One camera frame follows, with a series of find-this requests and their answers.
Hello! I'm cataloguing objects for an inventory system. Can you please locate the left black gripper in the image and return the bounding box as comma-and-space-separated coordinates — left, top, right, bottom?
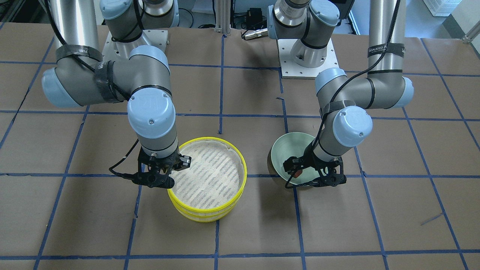
283, 148, 346, 188

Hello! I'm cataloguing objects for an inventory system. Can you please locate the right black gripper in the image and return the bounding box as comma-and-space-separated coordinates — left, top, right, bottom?
132, 147, 192, 189

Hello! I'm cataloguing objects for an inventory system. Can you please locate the yellow steamer layer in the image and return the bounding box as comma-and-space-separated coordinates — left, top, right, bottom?
168, 137, 247, 210
168, 193, 241, 223

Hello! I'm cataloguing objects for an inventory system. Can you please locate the dark red bun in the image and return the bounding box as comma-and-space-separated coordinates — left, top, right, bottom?
292, 169, 302, 179

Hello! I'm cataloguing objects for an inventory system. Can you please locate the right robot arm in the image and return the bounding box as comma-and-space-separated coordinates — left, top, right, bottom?
42, 0, 191, 189

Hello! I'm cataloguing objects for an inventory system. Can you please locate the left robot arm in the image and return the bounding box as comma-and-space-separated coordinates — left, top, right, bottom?
267, 0, 414, 189

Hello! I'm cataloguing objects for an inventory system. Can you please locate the light green plate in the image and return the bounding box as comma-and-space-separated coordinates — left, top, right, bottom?
270, 132, 318, 186

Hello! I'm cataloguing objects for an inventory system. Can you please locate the silver cylindrical connector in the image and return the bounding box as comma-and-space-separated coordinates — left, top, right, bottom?
241, 28, 269, 41

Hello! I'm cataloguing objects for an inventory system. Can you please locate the black power adapter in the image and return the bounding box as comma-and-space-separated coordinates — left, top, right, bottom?
246, 7, 263, 25

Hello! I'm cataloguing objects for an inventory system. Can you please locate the white plastic crate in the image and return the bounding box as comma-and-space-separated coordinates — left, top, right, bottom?
423, 0, 461, 17

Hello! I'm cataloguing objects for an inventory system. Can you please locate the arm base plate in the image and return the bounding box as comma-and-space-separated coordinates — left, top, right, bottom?
277, 39, 338, 79
102, 29, 169, 61

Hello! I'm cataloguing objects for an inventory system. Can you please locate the aluminium frame post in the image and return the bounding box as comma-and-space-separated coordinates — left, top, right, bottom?
214, 0, 233, 36

